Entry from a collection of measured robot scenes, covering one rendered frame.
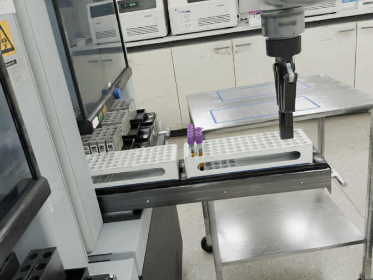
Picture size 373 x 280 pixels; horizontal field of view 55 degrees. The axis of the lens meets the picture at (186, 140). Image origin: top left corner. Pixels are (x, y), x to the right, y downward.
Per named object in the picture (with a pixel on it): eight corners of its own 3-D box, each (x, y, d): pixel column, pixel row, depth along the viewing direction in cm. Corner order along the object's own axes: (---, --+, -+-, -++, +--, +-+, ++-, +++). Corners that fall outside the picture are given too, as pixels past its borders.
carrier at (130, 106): (131, 113, 139) (129, 98, 136) (136, 113, 138) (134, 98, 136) (126, 124, 128) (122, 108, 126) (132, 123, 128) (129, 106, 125)
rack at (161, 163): (58, 198, 87) (50, 175, 85) (70, 178, 97) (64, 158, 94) (179, 183, 86) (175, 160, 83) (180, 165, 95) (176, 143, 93)
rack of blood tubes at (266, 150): (187, 183, 86) (183, 159, 83) (187, 164, 95) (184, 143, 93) (313, 168, 84) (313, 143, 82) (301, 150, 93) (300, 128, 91)
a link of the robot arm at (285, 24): (264, 12, 72) (266, 43, 74) (311, 5, 71) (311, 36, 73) (256, 10, 80) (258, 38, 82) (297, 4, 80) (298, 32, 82)
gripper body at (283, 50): (261, 36, 82) (263, 76, 85) (269, 40, 74) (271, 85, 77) (295, 31, 81) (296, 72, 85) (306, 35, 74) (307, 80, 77)
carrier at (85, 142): (95, 147, 111) (90, 129, 109) (101, 146, 111) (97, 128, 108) (85, 164, 100) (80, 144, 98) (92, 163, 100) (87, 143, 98)
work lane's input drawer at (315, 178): (48, 228, 88) (38, 196, 85) (66, 198, 101) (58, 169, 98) (350, 193, 84) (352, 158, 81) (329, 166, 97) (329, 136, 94)
